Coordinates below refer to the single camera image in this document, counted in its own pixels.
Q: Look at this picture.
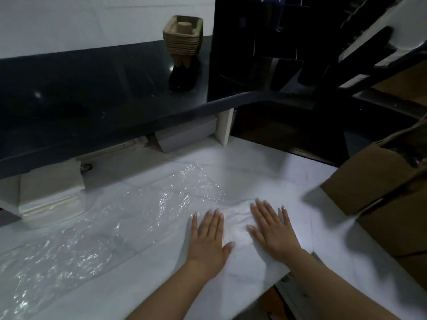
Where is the person's right forearm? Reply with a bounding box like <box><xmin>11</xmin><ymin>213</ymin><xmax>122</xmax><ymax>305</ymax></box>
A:
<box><xmin>283</xmin><ymin>249</ymin><xmax>401</xmax><ymax>320</ymax></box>

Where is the person's right hand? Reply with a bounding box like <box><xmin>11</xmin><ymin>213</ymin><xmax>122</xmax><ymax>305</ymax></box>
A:
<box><xmin>246</xmin><ymin>199</ymin><xmax>305</xmax><ymax>264</ymax></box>

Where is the black cup dispenser rack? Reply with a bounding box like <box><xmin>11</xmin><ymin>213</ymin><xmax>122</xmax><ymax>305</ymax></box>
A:
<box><xmin>300</xmin><ymin>0</ymin><xmax>427</xmax><ymax>97</ymax></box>

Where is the black acrylic condiment organizer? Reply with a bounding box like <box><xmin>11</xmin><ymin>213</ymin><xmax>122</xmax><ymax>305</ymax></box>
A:
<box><xmin>206</xmin><ymin>0</ymin><xmax>341</xmax><ymax>97</ymax></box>

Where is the black glossy bar counter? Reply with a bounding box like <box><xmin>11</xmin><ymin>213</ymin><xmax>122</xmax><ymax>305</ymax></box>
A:
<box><xmin>0</xmin><ymin>35</ymin><xmax>427</xmax><ymax>180</ymax></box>

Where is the wrapped white napkin packet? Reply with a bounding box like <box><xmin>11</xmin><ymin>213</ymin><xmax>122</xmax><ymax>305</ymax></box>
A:
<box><xmin>18</xmin><ymin>159</ymin><xmax>87</xmax><ymax>229</ymax></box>

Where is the person's left hand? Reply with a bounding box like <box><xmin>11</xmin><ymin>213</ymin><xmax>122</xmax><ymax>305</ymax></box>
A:
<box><xmin>185</xmin><ymin>208</ymin><xmax>236</xmax><ymax>279</ymax></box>

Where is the person's left forearm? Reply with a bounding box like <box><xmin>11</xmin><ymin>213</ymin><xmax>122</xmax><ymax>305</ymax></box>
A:
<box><xmin>125</xmin><ymin>261</ymin><xmax>218</xmax><ymax>320</ymax></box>

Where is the row of brown paper bags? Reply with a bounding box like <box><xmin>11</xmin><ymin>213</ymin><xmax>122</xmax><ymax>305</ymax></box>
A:
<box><xmin>320</xmin><ymin>63</ymin><xmax>427</xmax><ymax>290</ymax></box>

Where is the stack of pulp cup trays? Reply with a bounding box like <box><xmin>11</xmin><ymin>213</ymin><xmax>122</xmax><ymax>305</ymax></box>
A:
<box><xmin>162</xmin><ymin>15</ymin><xmax>204</xmax><ymax>67</ymax></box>

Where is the white counter support panel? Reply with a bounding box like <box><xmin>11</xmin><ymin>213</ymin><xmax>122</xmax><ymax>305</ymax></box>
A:
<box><xmin>215</xmin><ymin>108</ymin><xmax>234</xmax><ymax>146</ymax></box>

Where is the white shelf unit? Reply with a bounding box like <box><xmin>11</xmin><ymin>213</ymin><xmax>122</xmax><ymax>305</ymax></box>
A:
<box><xmin>0</xmin><ymin>178</ymin><xmax>22</xmax><ymax>217</ymax></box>

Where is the clear bubble wrap sheet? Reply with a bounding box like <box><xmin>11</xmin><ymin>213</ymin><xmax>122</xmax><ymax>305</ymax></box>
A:
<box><xmin>0</xmin><ymin>163</ymin><xmax>231</xmax><ymax>320</ymax></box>

